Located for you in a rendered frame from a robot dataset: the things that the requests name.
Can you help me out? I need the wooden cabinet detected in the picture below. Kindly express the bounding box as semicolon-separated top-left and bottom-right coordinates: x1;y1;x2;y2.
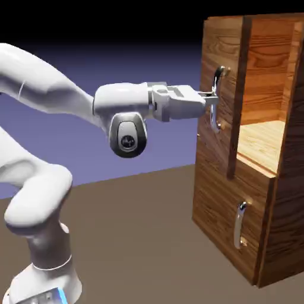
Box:
191;12;304;289

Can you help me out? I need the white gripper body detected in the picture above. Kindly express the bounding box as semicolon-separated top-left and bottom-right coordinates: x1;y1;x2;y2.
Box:
166;84;207;123

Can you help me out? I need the curved metal door handle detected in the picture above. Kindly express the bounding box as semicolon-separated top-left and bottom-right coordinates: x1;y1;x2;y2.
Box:
210;65;232;133
233;201;249;250

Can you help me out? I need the wooden cabinet door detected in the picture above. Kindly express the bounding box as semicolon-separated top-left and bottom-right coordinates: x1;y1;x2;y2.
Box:
196;15;253;181
191;132;277;287

